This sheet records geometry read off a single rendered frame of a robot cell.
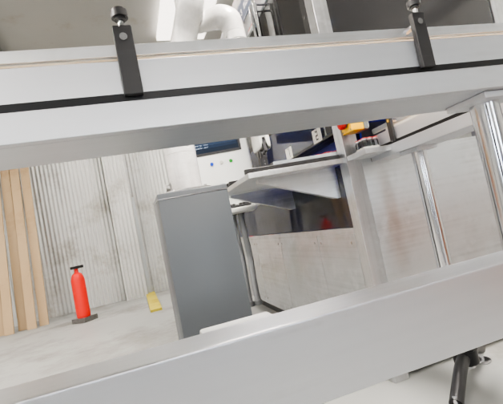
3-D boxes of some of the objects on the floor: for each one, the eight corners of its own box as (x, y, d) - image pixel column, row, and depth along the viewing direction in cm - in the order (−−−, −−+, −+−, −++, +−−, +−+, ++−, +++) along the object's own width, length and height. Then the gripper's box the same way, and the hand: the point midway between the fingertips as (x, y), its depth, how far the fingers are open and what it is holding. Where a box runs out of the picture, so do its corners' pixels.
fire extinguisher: (98, 316, 449) (89, 263, 453) (98, 319, 424) (87, 263, 428) (73, 322, 440) (63, 268, 443) (70, 326, 414) (61, 268, 418)
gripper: (243, 131, 161) (251, 173, 160) (252, 119, 146) (261, 166, 145) (259, 128, 163) (267, 171, 162) (271, 117, 149) (279, 163, 147)
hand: (263, 163), depth 154 cm, fingers closed, pressing on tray
